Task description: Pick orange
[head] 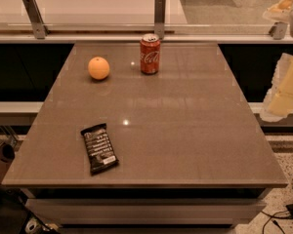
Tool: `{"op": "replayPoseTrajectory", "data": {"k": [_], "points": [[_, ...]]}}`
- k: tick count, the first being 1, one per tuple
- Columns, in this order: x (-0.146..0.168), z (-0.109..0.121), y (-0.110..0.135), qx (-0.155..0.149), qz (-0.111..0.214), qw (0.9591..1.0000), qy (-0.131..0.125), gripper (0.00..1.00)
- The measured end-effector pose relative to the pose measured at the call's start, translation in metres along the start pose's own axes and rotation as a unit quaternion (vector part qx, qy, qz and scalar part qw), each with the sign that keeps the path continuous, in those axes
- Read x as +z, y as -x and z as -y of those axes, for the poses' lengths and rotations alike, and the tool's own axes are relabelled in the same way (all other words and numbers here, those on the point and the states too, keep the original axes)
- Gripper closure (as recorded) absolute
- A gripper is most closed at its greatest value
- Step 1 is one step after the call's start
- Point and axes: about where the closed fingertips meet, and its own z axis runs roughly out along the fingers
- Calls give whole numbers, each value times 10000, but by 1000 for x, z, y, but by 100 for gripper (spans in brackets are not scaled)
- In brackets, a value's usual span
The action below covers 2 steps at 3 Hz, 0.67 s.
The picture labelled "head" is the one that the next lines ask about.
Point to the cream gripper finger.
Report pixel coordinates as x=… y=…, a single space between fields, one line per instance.
x=278 y=102
x=279 y=12

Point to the orange fruit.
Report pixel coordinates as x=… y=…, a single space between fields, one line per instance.
x=98 y=68

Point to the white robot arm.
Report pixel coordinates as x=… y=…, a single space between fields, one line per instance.
x=278 y=102

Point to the red cola can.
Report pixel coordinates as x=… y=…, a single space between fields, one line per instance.
x=150 y=53

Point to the black snack bar wrapper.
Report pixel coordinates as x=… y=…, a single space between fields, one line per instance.
x=99 y=148

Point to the glass railing panel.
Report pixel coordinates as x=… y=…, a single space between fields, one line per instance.
x=206 y=16

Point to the dark round stool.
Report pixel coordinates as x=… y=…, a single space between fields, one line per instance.
x=7 y=155

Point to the white tape roll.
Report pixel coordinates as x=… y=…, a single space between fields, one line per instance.
x=33 y=227

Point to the right metal railing bracket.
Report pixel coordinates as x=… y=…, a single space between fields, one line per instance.
x=278 y=30

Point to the metal railing bracket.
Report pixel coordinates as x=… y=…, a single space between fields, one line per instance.
x=278 y=30
x=40 y=30
x=159 y=17

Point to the middle metal railing bracket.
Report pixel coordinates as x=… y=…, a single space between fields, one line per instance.
x=159 y=17

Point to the left metal railing bracket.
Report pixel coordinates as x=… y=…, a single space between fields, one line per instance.
x=40 y=30

